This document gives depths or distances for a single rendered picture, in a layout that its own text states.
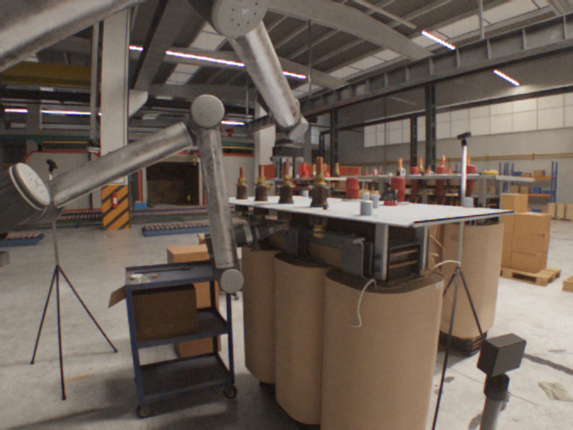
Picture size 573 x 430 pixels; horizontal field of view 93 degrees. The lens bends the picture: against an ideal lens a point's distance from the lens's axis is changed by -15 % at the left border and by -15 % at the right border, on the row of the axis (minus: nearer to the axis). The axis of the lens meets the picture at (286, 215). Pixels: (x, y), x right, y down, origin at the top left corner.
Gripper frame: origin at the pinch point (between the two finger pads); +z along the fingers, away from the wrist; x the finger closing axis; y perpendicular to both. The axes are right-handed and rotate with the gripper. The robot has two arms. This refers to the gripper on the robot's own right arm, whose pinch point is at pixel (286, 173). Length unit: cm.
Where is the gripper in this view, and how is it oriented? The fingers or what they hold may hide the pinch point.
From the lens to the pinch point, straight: 158.7
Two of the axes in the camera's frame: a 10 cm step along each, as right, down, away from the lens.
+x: 8.8, -0.5, 4.7
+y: 4.8, 0.8, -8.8
